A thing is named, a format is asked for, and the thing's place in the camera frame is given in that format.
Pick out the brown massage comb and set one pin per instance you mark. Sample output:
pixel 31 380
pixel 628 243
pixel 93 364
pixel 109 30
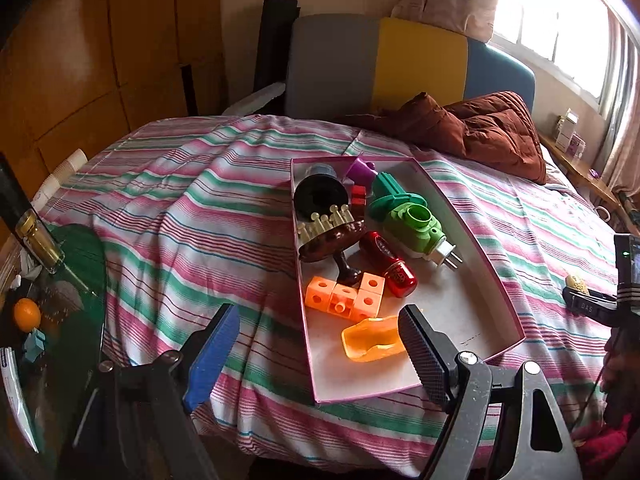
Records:
pixel 330 237

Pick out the wooden wardrobe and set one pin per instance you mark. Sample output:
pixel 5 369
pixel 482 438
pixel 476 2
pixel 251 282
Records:
pixel 81 74

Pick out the purple plastic funnel toy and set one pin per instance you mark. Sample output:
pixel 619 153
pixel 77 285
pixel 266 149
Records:
pixel 361 172

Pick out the orange fruit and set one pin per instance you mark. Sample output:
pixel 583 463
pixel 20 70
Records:
pixel 27 315

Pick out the purple small box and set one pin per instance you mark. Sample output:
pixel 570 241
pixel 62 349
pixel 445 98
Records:
pixel 576 147

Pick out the gold black bottle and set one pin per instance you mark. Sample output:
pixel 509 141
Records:
pixel 19 216

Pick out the teal green plastic stamp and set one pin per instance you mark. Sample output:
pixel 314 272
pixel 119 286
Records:
pixel 387 194

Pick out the red lipstick tube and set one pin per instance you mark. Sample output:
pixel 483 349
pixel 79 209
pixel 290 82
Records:
pixel 399 278

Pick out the green glass side table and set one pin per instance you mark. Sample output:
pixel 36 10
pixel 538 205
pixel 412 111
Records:
pixel 72 306

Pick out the yellow patterned oval case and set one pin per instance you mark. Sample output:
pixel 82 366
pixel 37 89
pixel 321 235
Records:
pixel 577 284

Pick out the person right hand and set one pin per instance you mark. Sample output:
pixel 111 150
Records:
pixel 620 373

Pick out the lime green plug adapter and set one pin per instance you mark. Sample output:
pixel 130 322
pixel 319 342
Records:
pixel 421 235

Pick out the wooden bedside shelf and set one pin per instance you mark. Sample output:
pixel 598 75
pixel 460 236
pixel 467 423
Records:
pixel 579 174

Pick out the teal small object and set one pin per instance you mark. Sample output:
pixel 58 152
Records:
pixel 34 345

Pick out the black thread spool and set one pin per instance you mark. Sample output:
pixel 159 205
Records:
pixel 318 191

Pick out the red building block piece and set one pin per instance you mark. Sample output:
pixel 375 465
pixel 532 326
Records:
pixel 358 201

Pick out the black rolled mat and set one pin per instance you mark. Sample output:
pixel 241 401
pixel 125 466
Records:
pixel 274 41

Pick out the white small box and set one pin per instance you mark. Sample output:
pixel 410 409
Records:
pixel 564 129

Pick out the orange linked cubes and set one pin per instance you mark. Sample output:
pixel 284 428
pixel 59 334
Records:
pixel 353 304

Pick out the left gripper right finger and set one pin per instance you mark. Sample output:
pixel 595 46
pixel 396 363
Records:
pixel 532 440

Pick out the white tube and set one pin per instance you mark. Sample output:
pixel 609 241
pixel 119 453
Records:
pixel 15 396

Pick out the striped bed sheet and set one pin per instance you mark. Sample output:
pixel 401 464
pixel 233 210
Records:
pixel 194 212

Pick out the grey yellow blue headboard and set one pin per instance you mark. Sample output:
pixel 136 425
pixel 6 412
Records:
pixel 343 64

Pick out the rust brown quilt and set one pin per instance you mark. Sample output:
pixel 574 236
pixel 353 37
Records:
pixel 495 130

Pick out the pink white tray box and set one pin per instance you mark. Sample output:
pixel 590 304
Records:
pixel 467 302

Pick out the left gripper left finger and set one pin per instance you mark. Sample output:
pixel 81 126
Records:
pixel 135 422

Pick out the orange plastic scoop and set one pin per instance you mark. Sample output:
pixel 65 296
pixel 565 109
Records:
pixel 372 339

